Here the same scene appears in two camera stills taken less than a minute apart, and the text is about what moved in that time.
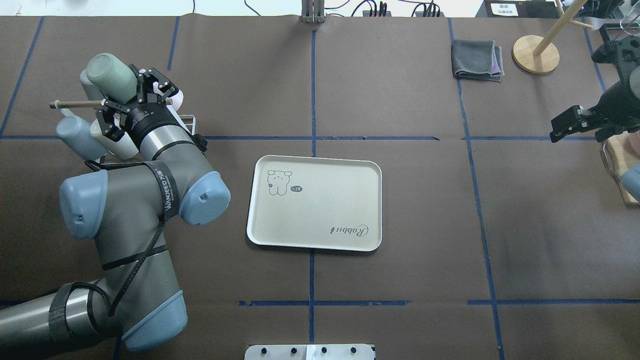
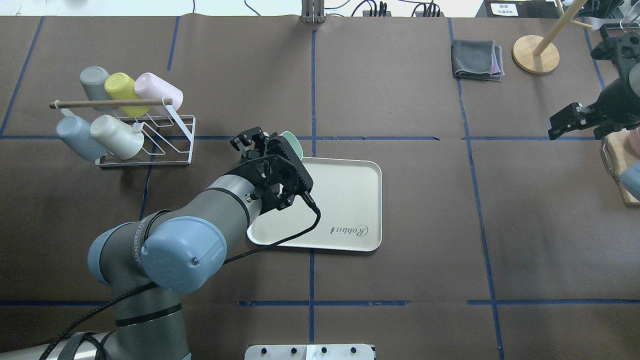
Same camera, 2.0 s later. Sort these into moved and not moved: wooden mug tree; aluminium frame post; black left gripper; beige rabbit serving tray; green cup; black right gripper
Moved: black left gripper; green cup
Not moved: wooden mug tree; aluminium frame post; black right gripper; beige rabbit serving tray
